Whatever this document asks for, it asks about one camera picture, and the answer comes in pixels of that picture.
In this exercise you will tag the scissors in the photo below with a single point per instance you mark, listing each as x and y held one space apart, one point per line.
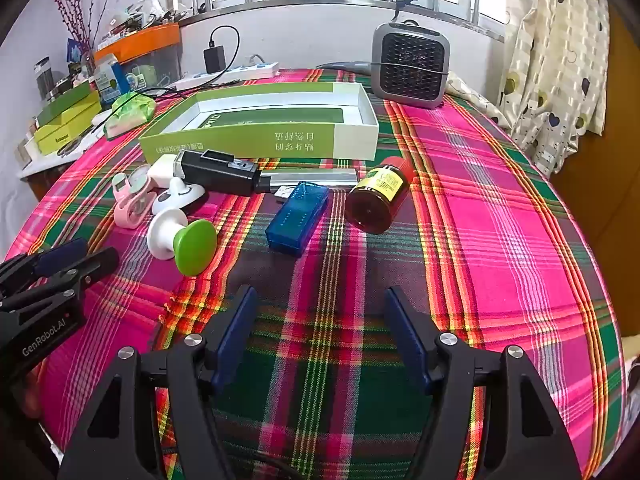
70 149

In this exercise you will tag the purple dried flower branches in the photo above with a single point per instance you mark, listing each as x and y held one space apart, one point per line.
75 5

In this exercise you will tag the grey portable heater fan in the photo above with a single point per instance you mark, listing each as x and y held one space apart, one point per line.
410 65

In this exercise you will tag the black charger adapter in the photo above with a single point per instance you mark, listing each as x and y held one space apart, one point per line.
215 60

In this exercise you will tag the silver flat metal case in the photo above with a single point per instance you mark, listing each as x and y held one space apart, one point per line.
315 180

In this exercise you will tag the green and white suction knob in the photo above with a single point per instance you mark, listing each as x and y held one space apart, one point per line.
195 247

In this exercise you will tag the white plug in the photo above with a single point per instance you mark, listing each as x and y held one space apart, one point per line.
256 60

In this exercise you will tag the brown jar with red lid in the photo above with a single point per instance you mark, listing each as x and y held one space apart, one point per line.
375 195

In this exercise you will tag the green tissue packet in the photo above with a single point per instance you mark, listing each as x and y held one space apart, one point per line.
130 112

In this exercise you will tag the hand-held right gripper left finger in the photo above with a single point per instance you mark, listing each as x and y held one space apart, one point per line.
235 330

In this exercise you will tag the pink plaid tablecloth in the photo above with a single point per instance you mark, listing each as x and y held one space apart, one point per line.
500 210

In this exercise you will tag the pile of small clutter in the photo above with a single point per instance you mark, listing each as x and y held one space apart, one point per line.
135 20

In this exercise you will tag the white power strip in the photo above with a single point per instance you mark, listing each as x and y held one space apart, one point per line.
235 74

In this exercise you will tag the clear storage box orange lid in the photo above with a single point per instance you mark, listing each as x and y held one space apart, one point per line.
145 52

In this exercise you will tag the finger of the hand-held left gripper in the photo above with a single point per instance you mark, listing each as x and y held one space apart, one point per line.
100 262
60 256

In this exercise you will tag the white oval object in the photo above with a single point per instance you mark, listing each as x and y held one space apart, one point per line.
104 119

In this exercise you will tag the white round cartoon gadget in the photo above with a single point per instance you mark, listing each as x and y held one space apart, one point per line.
177 200

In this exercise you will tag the pink case with mint lid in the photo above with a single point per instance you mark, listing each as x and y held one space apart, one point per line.
137 207

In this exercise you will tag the lime yellow box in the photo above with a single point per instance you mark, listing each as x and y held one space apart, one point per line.
65 132

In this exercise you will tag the blue carton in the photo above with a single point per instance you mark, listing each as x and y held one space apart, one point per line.
107 77

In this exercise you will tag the black rectangular device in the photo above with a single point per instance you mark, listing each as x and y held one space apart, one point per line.
220 175

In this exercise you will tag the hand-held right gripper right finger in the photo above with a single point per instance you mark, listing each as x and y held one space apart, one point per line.
407 340

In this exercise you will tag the blue translucent usb device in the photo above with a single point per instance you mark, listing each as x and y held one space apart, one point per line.
297 217

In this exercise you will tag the green and white cardboard box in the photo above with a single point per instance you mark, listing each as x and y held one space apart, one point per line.
300 142

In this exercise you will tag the white side table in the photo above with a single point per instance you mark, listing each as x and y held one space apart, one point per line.
45 165

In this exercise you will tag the cream patterned curtain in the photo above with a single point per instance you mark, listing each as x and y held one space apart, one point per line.
550 60

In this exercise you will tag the white charger block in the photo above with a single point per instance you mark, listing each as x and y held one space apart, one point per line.
165 172

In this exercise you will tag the dark green box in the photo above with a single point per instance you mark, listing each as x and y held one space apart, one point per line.
65 102

